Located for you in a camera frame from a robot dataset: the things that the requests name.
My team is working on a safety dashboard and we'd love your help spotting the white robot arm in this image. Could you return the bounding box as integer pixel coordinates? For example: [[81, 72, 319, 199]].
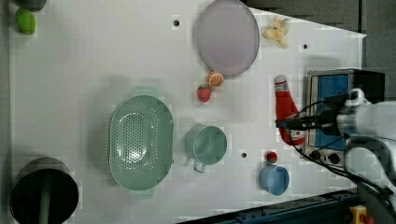
[[276, 88, 395, 183]]

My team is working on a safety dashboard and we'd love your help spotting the green toy lime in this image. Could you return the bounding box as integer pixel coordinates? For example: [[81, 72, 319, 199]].
[[16, 8, 36, 35]]

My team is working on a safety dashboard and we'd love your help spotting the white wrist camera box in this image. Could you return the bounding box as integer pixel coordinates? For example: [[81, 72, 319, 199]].
[[321, 88, 368, 115]]

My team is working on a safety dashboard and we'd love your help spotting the red plush ketchup bottle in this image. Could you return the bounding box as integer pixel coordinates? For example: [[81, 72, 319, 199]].
[[275, 75, 305, 146]]

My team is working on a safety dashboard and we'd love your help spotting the blue plastic cup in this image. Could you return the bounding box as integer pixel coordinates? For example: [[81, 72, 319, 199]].
[[259, 164, 290, 196]]

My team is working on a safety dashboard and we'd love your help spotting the orange slice toy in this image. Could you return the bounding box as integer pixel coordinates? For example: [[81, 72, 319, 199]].
[[207, 71, 224, 88]]

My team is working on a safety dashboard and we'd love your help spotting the blue metal frame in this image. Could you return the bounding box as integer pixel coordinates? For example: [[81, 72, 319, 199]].
[[177, 190, 360, 224]]

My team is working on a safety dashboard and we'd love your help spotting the yellow red emergency button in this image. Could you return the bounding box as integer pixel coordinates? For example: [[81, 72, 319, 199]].
[[349, 205, 375, 224]]

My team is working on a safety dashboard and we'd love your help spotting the green perforated strainer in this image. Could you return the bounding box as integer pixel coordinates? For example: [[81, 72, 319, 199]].
[[108, 87, 174, 194]]

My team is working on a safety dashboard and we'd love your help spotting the black toaster oven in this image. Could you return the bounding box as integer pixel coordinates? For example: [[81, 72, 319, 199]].
[[304, 69, 385, 167]]

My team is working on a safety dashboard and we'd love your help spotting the plush peeled banana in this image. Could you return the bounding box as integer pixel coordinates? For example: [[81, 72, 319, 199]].
[[262, 18, 290, 48]]

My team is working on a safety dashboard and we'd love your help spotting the lilac round plate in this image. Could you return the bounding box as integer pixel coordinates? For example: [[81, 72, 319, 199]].
[[195, 0, 260, 76]]

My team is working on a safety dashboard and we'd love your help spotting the plush strawberry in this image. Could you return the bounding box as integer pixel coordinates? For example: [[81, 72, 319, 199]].
[[197, 84, 212, 103]]

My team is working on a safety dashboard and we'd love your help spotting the green mug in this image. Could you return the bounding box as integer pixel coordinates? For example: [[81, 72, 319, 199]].
[[184, 125, 228, 174]]

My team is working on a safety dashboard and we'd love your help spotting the black cylinder camera mount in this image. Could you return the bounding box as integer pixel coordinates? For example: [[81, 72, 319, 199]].
[[9, 157, 79, 224]]

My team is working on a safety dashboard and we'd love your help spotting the black round cylinder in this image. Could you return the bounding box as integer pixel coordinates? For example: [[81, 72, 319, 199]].
[[16, 0, 48, 11]]

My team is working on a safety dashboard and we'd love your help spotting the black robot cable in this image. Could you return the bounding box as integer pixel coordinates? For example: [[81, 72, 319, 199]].
[[288, 96, 396, 213]]

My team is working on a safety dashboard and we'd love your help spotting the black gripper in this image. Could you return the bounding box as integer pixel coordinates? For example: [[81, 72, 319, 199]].
[[276, 109, 340, 136]]

